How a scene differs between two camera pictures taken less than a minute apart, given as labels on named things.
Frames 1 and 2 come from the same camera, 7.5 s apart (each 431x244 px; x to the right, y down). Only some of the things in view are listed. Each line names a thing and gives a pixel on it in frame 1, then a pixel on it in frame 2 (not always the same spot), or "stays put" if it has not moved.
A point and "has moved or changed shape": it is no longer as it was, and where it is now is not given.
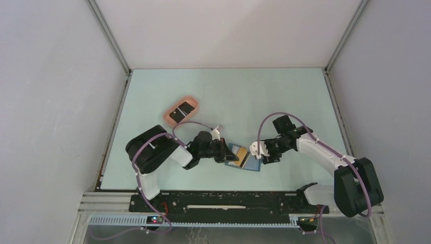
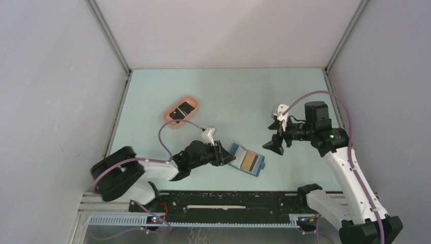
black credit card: [182, 111] stays put
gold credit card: [241, 155] to [249, 161]
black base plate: [226, 207] stays put
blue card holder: [251, 162] has moved or changed shape
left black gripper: [225, 153] to [221, 156]
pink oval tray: [179, 112] stays put
